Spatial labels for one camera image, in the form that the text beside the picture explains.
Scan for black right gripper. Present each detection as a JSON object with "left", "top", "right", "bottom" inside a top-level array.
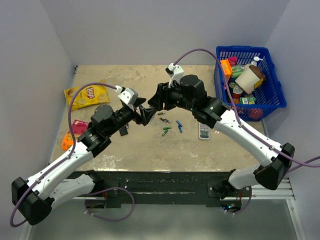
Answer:
[{"left": 148, "top": 79, "right": 196, "bottom": 112}]

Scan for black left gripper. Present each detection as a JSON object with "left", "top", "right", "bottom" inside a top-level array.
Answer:
[{"left": 106, "top": 97, "right": 157, "bottom": 137}]

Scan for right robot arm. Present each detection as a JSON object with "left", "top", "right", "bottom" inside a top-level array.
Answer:
[{"left": 148, "top": 74, "right": 295, "bottom": 198}]

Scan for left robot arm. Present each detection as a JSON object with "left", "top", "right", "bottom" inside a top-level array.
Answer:
[{"left": 11, "top": 97, "right": 157, "bottom": 226}]

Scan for black remote control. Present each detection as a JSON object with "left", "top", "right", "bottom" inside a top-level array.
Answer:
[{"left": 119, "top": 123, "right": 129, "bottom": 136}]

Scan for grey buttoned remote control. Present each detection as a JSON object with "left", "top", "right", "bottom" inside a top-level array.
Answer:
[{"left": 198, "top": 122, "right": 210, "bottom": 141}]

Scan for yellow Lays chips bag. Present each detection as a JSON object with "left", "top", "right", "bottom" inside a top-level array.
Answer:
[{"left": 64, "top": 85, "right": 110, "bottom": 111}]

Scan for orange pink candy box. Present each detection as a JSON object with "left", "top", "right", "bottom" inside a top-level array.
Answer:
[{"left": 61, "top": 119, "right": 90, "bottom": 151}]

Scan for orange box in basket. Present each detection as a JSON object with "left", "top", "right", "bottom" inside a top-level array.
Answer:
[{"left": 220, "top": 59, "right": 233, "bottom": 83}]

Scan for red can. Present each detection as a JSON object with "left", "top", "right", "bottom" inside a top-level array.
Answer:
[{"left": 231, "top": 84, "right": 244, "bottom": 104}]

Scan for green bottle in basket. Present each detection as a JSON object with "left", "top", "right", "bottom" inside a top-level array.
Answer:
[{"left": 230, "top": 65, "right": 244, "bottom": 78}]

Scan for pink box in basket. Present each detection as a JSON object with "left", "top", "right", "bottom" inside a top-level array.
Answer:
[{"left": 228, "top": 56, "right": 238, "bottom": 67}]

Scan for green box in basket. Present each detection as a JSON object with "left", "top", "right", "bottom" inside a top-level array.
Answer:
[{"left": 239, "top": 96, "right": 256, "bottom": 105}]

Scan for paper cup with brown lid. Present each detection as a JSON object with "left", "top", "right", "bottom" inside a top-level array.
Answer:
[{"left": 235, "top": 65, "right": 267, "bottom": 94}]

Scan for white pump bottle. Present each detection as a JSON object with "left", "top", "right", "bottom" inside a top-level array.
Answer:
[{"left": 250, "top": 56, "right": 263, "bottom": 66}]

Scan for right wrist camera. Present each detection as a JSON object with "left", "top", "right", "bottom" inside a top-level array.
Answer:
[{"left": 165, "top": 63, "right": 185, "bottom": 88}]

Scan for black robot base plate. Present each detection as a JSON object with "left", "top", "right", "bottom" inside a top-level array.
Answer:
[{"left": 67, "top": 170, "right": 253, "bottom": 210}]

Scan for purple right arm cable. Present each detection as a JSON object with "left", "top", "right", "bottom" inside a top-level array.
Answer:
[{"left": 173, "top": 48, "right": 320, "bottom": 176}]

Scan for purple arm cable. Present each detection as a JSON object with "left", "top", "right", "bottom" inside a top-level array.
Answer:
[
  {"left": 9, "top": 83, "right": 118, "bottom": 228},
  {"left": 173, "top": 48, "right": 320, "bottom": 176}
]

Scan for aluminium rail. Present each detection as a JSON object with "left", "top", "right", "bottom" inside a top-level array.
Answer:
[{"left": 252, "top": 178, "right": 295, "bottom": 200}]

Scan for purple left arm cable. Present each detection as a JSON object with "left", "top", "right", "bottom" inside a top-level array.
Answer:
[{"left": 9, "top": 83, "right": 118, "bottom": 228}]

